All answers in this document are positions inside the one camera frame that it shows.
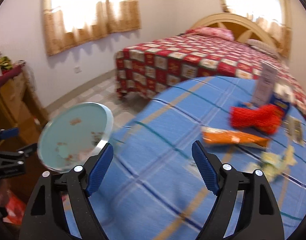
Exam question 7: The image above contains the yellow blue plastic bag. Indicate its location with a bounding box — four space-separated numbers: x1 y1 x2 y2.
246 145 297 183

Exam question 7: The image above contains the orange silver snack packet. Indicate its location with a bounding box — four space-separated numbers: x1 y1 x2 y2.
201 126 270 148

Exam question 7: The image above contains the red mesh net bag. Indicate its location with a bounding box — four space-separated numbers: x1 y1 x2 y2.
230 104 284 135

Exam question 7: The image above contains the light blue trash bin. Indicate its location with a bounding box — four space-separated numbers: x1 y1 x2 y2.
37 102 114 173

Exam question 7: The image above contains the red bag on floor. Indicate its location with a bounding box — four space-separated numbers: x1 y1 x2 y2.
3 191 26 225

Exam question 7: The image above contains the wooden dresser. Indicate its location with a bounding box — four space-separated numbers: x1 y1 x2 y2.
0 64 49 146

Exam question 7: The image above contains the maroon dresser cloth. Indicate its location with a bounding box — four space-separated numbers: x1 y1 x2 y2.
0 64 23 87

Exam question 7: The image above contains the clear dark snack packet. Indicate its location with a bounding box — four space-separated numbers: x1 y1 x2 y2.
284 116 304 146

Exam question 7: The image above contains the green cloth on dresser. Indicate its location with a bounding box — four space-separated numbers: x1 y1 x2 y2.
0 56 13 74

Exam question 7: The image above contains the blue plaid tablecloth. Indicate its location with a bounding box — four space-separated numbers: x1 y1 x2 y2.
90 76 306 239

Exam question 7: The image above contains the blue white milk carton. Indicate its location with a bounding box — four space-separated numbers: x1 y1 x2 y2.
270 83 295 118

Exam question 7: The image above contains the white tall carton box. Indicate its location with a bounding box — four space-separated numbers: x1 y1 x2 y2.
251 61 278 107

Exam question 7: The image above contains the red patterned bedspread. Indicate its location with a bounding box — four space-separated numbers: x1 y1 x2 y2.
115 34 306 120

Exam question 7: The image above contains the striped pillow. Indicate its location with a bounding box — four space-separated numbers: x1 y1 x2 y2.
245 39 280 59

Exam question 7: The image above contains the pink floral pillow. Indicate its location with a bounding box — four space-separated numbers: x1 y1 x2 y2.
185 27 234 41

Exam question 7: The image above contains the left window tan curtain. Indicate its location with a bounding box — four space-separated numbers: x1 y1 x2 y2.
42 0 141 56

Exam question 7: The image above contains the window tan curtain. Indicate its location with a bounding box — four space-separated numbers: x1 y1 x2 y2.
220 0 292 58
42 0 141 56

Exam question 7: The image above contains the cream wooden headboard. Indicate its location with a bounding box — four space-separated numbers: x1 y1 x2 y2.
190 12 277 49

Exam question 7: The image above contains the back window tan curtain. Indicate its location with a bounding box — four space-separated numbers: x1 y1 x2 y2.
220 0 292 58

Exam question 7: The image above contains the white wall socket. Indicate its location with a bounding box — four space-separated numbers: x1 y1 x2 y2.
74 66 82 74

